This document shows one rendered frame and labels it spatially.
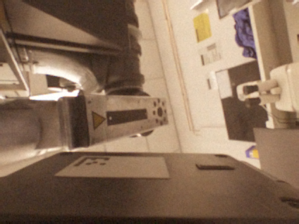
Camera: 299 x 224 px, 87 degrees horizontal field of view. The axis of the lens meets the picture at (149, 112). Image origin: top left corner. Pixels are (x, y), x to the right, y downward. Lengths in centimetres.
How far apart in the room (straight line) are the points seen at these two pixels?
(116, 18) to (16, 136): 28
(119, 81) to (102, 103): 17
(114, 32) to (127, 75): 10
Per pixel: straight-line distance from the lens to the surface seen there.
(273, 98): 88
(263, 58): 148
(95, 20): 37
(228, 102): 172
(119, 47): 36
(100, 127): 25
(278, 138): 123
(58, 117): 26
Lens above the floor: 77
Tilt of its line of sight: 56 degrees up
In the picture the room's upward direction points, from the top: 97 degrees counter-clockwise
